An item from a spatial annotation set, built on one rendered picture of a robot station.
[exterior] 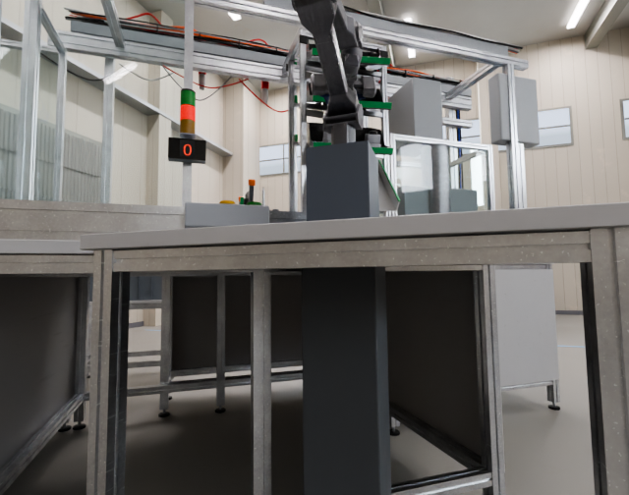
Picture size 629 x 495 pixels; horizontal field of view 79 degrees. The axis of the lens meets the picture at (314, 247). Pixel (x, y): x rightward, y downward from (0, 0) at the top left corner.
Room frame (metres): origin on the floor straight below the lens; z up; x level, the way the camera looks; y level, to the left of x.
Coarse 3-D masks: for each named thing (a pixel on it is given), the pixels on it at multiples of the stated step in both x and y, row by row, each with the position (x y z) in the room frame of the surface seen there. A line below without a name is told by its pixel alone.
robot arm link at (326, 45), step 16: (304, 0) 0.66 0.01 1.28; (320, 0) 0.65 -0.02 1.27; (304, 16) 0.68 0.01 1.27; (320, 16) 0.68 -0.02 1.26; (320, 32) 0.71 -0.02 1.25; (320, 48) 0.74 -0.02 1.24; (336, 48) 0.75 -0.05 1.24; (320, 64) 0.77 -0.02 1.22; (336, 64) 0.77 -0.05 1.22; (336, 80) 0.80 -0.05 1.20; (336, 96) 0.83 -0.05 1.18; (352, 96) 0.84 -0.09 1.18; (336, 112) 0.86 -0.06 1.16; (352, 112) 0.85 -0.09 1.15
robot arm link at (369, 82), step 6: (312, 78) 1.04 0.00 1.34; (318, 78) 1.04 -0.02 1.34; (348, 78) 1.00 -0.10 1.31; (354, 78) 1.00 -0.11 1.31; (366, 78) 1.06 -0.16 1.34; (372, 78) 1.06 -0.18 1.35; (312, 84) 1.04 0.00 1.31; (318, 84) 1.03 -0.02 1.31; (324, 84) 1.03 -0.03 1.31; (348, 84) 1.03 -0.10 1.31; (354, 84) 1.06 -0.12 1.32; (360, 84) 1.06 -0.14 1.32; (366, 84) 1.05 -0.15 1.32; (372, 84) 1.06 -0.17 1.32; (312, 90) 1.04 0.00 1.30; (318, 90) 1.04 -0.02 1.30; (324, 90) 1.04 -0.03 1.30; (366, 90) 1.05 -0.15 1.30; (372, 90) 1.05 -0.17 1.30; (366, 96) 1.07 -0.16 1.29; (372, 96) 1.07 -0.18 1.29
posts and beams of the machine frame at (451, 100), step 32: (224, 0) 1.70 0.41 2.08; (384, 32) 1.96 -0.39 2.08; (224, 64) 2.19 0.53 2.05; (256, 64) 2.25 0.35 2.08; (512, 64) 2.23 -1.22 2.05; (448, 96) 2.65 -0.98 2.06; (512, 96) 2.23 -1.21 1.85; (448, 128) 2.74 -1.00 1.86; (512, 128) 2.22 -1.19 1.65; (512, 160) 2.22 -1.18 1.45; (512, 192) 2.23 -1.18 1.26
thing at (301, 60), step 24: (384, 48) 1.41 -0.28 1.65; (288, 72) 1.48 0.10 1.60; (384, 72) 1.41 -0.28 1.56; (288, 96) 1.48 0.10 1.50; (384, 96) 1.41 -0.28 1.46; (288, 120) 1.48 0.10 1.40; (384, 120) 1.40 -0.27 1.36; (288, 144) 1.48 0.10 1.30; (288, 168) 1.48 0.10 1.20; (384, 168) 1.40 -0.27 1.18
